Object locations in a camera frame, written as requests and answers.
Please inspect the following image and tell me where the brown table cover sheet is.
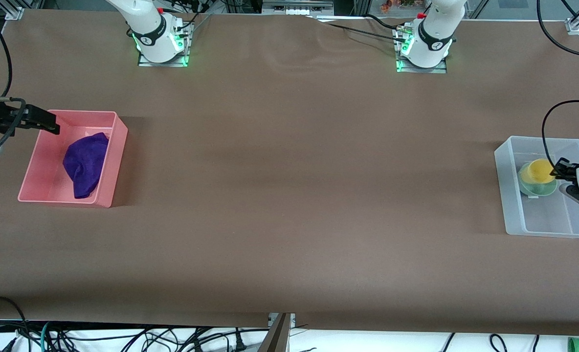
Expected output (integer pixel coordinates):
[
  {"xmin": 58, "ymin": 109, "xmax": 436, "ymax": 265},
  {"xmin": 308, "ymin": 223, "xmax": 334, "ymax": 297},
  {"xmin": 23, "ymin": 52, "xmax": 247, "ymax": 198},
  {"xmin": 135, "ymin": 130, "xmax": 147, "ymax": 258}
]
[{"xmin": 0, "ymin": 9, "xmax": 579, "ymax": 338}]

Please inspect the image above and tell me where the long black table cable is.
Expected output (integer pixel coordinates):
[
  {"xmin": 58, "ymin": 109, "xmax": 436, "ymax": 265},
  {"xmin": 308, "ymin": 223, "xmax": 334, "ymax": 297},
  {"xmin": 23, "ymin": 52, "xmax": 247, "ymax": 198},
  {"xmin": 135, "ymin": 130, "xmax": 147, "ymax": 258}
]
[{"xmin": 308, "ymin": 16, "xmax": 403, "ymax": 43}]

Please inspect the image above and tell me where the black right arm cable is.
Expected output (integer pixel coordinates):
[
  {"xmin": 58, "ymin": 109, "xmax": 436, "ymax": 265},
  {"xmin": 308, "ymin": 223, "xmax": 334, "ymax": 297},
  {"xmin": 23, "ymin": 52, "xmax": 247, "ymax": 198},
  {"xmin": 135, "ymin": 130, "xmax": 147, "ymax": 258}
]
[{"xmin": 0, "ymin": 28, "xmax": 27, "ymax": 163}]

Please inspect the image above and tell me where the black looped floor cable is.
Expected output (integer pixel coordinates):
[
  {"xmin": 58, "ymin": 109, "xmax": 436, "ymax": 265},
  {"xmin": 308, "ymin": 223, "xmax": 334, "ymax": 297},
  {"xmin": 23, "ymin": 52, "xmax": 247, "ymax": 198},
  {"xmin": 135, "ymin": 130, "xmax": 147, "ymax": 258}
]
[{"xmin": 0, "ymin": 295, "xmax": 29, "ymax": 343}]

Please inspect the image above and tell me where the grey metal box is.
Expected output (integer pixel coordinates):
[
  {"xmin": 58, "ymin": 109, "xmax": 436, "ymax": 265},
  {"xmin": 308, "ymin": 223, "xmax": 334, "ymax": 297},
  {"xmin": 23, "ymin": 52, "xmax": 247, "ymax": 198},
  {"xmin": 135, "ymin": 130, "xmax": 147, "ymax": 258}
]
[{"xmin": 262, "ymin": 0, "xmax": 335, "ymax": 16}]

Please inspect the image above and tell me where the pink plastic bin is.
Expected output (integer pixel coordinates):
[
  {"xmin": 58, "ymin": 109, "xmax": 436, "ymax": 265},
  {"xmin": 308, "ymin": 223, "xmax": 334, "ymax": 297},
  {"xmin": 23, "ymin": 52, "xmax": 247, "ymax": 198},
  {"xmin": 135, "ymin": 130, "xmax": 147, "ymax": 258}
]
[{"xmin": 18, "ymin": 111, "xmax": 129, "ymax": 208}]

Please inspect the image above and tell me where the short black table cable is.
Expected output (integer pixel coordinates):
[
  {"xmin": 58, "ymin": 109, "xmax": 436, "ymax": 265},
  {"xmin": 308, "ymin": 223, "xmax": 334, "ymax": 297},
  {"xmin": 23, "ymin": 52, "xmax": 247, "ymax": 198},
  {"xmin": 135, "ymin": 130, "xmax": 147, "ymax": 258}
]
[{"xmin": 365, "ymin": 13, "xmax": 408, "ymax": 31}]

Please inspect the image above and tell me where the clear plastic bin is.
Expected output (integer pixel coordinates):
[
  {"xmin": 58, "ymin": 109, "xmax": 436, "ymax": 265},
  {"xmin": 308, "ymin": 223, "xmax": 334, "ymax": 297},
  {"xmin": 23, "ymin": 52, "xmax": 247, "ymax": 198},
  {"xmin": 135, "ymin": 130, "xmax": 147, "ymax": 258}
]
[{"xmin": 494, "ymin": 136, "xmax": 579, "ymax": 239}]

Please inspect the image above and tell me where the metal table leg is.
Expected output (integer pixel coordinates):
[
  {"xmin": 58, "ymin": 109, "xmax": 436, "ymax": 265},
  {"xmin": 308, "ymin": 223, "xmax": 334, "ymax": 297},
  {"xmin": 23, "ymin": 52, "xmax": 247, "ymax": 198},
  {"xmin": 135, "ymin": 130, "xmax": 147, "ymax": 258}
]
[{"xmin": 258, "ymin": 313, "xmax": 293, "ymax": 352}]

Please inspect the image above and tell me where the green bowl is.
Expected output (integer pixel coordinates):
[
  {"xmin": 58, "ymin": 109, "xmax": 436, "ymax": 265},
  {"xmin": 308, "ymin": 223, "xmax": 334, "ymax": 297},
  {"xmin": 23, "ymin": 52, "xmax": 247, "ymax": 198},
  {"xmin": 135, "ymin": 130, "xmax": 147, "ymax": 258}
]
[{"xmin": 517, "ymin": 161, "xmax": 559, "ymax": 198}]

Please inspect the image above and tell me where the yellow cup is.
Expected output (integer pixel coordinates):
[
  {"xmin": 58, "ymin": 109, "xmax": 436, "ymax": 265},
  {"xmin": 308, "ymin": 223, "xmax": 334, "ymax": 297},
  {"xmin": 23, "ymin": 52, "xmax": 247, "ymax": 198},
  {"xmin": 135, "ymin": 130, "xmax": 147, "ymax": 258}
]
[{"xmin": 526, "ymin": 158, "xmax": 559, "ymax": 184}]

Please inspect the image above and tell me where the purple cloth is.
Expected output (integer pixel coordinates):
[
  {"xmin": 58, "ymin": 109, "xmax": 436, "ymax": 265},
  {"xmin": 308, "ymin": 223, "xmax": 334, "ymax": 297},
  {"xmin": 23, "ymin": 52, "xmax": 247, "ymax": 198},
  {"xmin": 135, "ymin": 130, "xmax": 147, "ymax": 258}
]
[{"xmin": 63, "ymin": 132, "xmax": 110, "ymax": 199}]

